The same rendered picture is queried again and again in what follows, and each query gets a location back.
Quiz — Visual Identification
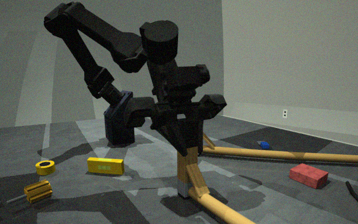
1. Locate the yellow ring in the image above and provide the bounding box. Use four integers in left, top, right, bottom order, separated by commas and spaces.
36, 161, 56, 175

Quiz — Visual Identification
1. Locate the red rectangular block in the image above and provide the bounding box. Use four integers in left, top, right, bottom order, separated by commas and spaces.
289, 163, 328, 189

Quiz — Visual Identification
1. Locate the yellow rectangular block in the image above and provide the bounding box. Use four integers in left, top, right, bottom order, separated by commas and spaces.
87, 157, 125, 175

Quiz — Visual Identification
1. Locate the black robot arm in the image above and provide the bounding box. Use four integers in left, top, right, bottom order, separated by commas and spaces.
44, 2, 210, 108

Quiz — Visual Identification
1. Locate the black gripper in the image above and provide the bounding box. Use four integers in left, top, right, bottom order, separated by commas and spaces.
124, 69, 227, 157

